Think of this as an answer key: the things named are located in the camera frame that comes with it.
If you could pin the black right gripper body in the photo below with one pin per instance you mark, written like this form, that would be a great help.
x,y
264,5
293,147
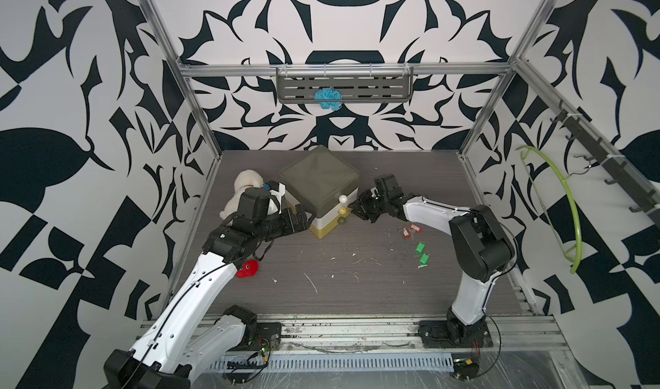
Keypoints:
x,y
371,205

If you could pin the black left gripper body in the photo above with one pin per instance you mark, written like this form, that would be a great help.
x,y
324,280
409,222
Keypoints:
x,y
283,225

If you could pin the key with red tag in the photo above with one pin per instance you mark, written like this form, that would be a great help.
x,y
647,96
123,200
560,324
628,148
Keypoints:
x,y
416,228
405,233

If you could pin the grey-yellow mini drawer cabinet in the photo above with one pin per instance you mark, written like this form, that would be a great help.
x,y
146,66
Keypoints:
x,y
316,181

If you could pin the key with green tag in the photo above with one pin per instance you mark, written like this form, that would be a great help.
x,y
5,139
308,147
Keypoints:
x,y
423,261
420,248

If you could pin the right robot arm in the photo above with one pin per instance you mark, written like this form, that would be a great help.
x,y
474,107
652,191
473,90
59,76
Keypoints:
x,y
482,249

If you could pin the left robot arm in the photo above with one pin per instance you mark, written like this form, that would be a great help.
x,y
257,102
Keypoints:
x,y
167,355

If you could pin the white plush toy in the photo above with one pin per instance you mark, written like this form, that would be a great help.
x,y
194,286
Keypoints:
x,y
245,180

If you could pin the red strawberry toy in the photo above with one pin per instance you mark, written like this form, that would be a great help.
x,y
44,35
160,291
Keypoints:
x,y
249,269

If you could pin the teal yarn ball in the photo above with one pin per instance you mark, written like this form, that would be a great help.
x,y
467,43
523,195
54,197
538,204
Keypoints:
x,y
329,99

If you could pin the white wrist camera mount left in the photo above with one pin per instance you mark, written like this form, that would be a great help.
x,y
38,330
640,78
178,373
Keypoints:
x,y
276,196

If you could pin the grey wall shelf rack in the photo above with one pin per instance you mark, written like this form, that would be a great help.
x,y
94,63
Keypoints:
x,y
357,85

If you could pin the grey hook rail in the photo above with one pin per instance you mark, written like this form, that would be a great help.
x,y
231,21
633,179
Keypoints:
x,y
622,172

